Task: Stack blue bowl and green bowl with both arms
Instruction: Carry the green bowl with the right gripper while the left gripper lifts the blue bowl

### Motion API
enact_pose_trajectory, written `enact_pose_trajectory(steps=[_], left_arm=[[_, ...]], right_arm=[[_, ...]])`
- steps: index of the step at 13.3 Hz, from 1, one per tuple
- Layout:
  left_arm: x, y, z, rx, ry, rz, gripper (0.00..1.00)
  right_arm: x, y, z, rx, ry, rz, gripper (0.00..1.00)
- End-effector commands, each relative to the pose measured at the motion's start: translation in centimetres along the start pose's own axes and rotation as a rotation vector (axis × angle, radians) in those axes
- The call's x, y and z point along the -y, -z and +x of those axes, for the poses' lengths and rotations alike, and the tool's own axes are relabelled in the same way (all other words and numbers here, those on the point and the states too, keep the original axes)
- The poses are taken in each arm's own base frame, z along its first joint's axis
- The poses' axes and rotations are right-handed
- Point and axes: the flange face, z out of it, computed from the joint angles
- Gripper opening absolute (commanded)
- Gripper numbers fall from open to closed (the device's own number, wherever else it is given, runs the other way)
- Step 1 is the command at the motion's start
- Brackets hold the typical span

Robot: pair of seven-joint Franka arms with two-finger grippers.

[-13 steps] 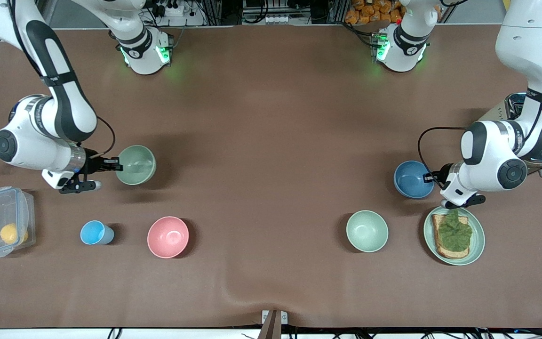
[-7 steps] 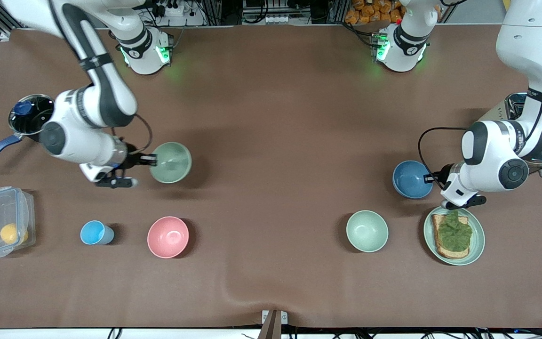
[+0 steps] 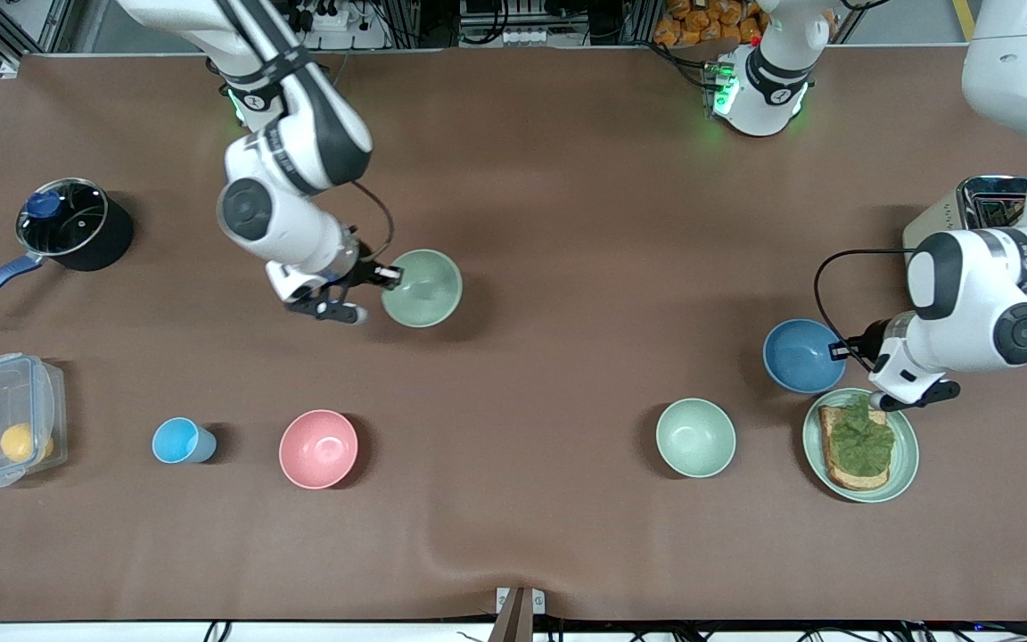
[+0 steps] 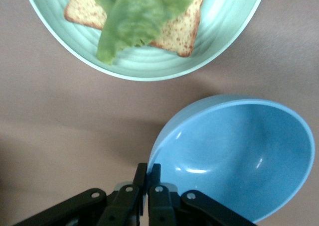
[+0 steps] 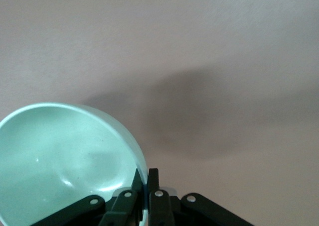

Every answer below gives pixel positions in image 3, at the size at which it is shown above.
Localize light green plate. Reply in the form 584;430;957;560
801;388;920;505

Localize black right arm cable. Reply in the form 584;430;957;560
349;181;396;266

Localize light green bowl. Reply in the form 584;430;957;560
655;398;737;480
380;249;464;329

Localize white socket strip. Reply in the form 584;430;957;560
460;25;590;48

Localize toast slice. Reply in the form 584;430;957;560
817;404;891;492

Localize blue bowl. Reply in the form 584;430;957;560
762;318;849;395

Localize metal bracket with post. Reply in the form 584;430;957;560
489;586;546;642

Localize white power strip with plugs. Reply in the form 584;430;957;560
286;0;390;51

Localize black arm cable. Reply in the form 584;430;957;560
349;181;396;266
814;248;920;374

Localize pink bowl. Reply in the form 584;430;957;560
278;409;360;490

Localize green lettuce leaf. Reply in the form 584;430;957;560
827;394;896;478

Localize yellow lemon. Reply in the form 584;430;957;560
0;423;55;464

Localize blue plastic cup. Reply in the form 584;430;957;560
152;417;218;465

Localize cream and chrome toaster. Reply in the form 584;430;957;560
904;176;1027;311

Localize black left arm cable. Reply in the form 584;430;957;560
814;248;920;374

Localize black saucepan with blue handle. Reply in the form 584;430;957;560
0;177;135;325

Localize brown table cloth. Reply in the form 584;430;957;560
0;45;1027;623

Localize glass lid with blue knob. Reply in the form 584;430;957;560
16;178;111;258

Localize bag of orange snacks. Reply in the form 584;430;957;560
653;0;768;47

